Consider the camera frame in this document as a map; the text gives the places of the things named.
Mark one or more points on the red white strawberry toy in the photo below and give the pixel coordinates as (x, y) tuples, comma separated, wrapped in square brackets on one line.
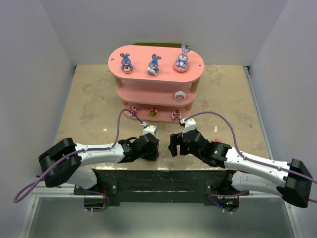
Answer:
[(176, 115)]

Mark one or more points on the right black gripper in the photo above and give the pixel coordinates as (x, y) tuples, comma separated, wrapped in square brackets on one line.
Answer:
[(176, 143)]

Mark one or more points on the round pink flower toy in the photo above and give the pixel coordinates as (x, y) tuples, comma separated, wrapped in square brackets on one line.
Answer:
[(153, 113)]

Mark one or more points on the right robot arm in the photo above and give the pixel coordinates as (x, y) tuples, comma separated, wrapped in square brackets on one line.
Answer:
[(290, 180)]

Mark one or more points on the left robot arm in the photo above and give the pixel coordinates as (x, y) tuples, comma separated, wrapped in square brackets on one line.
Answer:
[(65, 161)]

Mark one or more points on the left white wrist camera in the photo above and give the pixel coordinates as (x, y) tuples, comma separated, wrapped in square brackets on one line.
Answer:
[(151, 129)]

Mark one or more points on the red pink cake toy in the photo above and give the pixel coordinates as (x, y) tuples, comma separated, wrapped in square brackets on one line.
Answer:
[(132, 111)]

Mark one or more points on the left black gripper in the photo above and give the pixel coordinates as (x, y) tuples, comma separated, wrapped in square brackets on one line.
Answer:
[(153, 148)]

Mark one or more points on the pink white toy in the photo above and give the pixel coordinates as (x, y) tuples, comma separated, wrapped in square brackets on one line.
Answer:
[(180, 96)]

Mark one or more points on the aluminium rail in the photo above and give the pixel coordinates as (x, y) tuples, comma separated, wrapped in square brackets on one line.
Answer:
[(60, 191)]

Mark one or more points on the pink three-tier shelf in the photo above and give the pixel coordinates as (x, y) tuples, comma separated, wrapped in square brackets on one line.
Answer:
[(146, 91)]

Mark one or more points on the black base frame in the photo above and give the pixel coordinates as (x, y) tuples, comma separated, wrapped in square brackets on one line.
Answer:
[(207, 187)]

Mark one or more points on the purple bunny with bottle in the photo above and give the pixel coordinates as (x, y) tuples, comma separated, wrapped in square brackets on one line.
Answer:
[(153, 66)]

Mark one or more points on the purple bunny with cupcake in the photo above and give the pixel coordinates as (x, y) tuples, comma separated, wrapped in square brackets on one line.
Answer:
[(126, 64)]

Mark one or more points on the green board behind shelf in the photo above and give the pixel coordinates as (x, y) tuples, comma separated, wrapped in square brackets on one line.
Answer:
[(159, 44)]

